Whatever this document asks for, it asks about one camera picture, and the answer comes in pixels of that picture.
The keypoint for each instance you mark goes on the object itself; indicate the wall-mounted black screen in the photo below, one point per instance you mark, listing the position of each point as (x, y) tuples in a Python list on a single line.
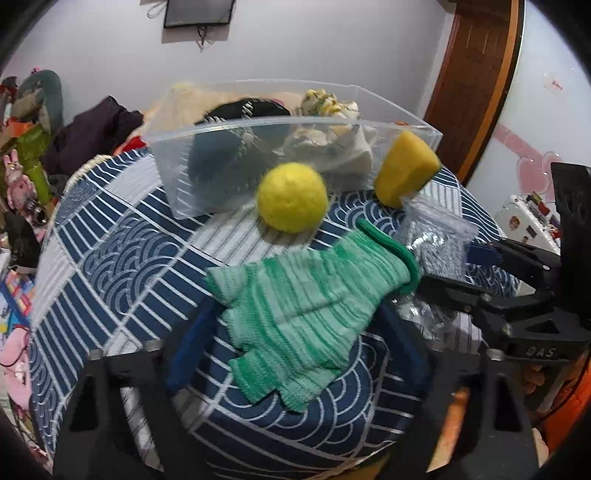
[(198, 11)]

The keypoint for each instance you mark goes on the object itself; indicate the green knit glove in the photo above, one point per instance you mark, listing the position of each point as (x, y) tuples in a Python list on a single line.
[(304, 300)]

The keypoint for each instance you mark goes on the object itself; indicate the orange object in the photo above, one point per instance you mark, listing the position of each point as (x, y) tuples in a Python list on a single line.
[(575, 401)]

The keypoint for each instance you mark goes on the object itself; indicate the yellow sponge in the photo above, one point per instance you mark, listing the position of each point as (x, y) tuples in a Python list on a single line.
[(406, 164)]

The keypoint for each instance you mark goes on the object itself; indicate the dark purple clothing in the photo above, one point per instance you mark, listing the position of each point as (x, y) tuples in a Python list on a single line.
[(97, 129)]

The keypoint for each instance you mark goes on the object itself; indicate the blue wave-pattern cloth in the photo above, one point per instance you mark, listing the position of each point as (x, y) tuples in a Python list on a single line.
[(120, 258)]

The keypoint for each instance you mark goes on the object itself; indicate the brown wooden door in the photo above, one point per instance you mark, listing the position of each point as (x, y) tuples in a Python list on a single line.
[(475, 69)]

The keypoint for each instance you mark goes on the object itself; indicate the red cloth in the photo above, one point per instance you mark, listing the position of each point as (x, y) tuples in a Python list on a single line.
[(130, 144)]

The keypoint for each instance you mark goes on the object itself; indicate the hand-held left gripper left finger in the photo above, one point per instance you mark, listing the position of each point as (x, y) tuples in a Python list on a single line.
[(190, 339)]

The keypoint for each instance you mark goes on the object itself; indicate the grey green plush toy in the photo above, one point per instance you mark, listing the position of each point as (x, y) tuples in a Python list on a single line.
[(44, 94)]

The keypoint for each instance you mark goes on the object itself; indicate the cream fluffy plush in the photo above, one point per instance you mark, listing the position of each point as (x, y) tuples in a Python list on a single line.
[(194, 104)]

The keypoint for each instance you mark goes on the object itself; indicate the white crumpled cloth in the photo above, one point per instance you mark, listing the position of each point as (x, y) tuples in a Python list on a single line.
[(337, 147)]

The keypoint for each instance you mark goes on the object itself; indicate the dark blue fabric item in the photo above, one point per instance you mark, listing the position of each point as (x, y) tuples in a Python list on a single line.
[(221, 152)]

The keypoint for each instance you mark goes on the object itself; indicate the clear zip bag silver contents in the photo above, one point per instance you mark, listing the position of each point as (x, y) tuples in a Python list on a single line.
[(436, 235)]

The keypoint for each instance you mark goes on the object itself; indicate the white suitcase with stickers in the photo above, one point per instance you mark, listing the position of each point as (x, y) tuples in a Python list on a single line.
[(526, 221)]

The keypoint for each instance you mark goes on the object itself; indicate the clear plastic bin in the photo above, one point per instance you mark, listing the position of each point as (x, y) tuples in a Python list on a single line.
[(178, 161)]

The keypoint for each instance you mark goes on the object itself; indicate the yellow felt ball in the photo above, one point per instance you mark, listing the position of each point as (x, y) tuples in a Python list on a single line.
[(292, 196)]

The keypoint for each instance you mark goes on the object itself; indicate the pink heart wall sticker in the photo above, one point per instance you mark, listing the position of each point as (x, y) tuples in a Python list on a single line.
[(538, 173)]

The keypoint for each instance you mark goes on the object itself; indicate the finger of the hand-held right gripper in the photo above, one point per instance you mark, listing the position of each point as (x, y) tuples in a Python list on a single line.
[(482, 254), (455, 288)]

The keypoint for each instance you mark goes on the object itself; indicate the yellow green patterned cloth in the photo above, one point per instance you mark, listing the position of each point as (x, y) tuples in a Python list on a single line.
[(325, 104)]

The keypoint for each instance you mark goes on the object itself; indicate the pink plush bunny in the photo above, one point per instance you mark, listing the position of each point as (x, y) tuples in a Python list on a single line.
[(13, 182)]

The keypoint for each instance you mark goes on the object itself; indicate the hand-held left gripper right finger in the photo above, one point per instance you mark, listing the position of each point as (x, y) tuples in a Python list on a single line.
[(408, 344)]

